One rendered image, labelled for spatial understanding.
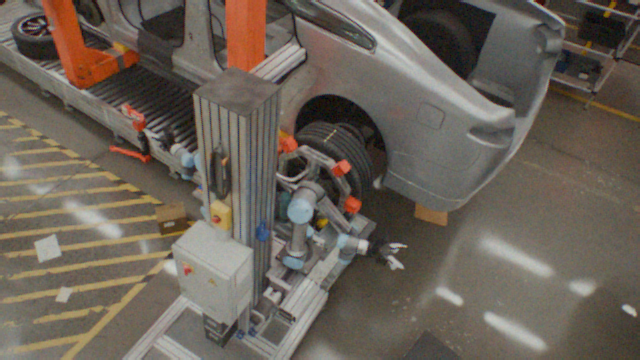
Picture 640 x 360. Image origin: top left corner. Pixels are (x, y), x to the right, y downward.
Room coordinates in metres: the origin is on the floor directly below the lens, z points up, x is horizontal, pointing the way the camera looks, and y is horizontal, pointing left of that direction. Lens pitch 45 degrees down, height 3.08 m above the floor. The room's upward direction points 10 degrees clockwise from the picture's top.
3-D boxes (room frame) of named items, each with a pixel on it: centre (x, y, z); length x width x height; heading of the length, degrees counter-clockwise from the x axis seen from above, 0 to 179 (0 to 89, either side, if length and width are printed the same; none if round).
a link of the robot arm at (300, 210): (1.45, 0.08, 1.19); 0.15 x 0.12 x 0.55; 172
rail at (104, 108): (2.95, 1.69, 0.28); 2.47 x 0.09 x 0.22; 64
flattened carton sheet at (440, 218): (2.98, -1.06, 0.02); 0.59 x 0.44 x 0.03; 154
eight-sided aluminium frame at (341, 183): (2.14, 0.07, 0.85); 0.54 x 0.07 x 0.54; 64
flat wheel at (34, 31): (4.11, 3.16, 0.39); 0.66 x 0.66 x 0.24
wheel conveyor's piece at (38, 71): (4.06, 3.08, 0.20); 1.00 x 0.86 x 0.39; 64
